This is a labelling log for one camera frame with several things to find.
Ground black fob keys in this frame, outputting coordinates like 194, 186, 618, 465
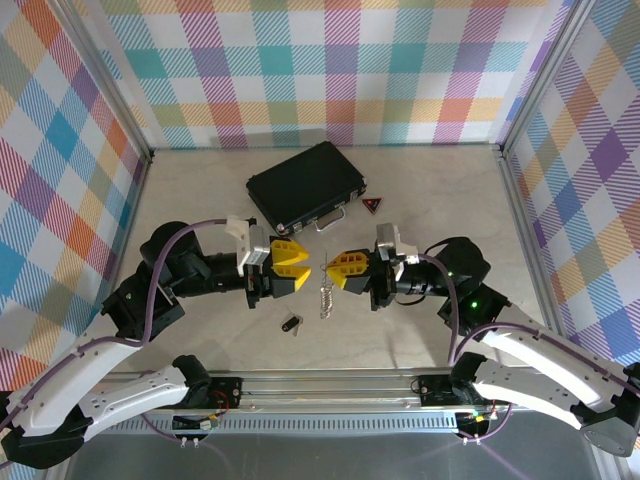
279, 312, 305, 337

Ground black briefcase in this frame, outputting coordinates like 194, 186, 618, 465
245, 141, 370, 236

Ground small controller board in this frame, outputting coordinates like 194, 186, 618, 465
171, 413, 222, 434
455, 409, 496, 435

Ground grey metal sheet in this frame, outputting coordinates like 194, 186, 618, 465
64, 430, 601, 480

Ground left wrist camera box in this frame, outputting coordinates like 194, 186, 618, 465
224, 214, 274, 277

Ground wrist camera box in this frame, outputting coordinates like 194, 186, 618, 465
375, 222, 419, 269
224, 214, 274, 277

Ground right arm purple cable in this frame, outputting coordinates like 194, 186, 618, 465
414, 252, 640, 446

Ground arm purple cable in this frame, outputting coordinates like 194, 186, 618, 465
414, 252, 640, 446
0, 218, 231, 444

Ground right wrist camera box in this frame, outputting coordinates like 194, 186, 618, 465
375, 222, 419, 269

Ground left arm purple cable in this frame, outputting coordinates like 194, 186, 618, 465
0, 218, 231, 444

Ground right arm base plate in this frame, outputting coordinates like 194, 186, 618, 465
417, 372, 464, 407

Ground aluminium front rail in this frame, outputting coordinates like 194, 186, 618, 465
54, 369, 609, 416

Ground aluminium side rail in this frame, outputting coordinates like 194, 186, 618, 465
494, 149, 559, 331
112, 154, 154, 296

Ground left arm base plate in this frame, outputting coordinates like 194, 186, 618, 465
204, 375, 245, 410

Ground slotted cable duct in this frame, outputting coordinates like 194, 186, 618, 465
114, 413, 461, 435

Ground aluminium frame post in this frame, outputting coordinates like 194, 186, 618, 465
497, 0, 594, 159
49, 0, 156, 164

